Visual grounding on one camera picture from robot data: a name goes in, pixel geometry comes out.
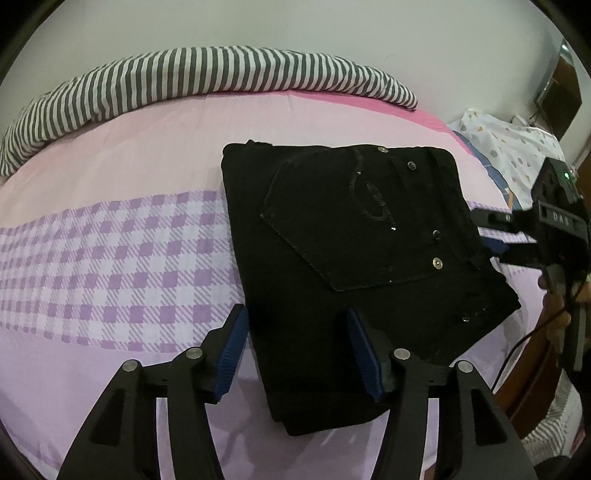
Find pink purple bed sheet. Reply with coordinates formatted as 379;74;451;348
0;89;555;480

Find black pants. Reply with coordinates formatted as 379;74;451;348
221;142;520;436

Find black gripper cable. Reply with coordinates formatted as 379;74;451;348
489;271;591;393

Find person right hand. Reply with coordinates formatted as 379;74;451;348
538;275;571;355

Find white dotted pillow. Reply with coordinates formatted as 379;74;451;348
449;109;566;209

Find grey white striped blanket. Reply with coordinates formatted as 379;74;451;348
1;46;418;178

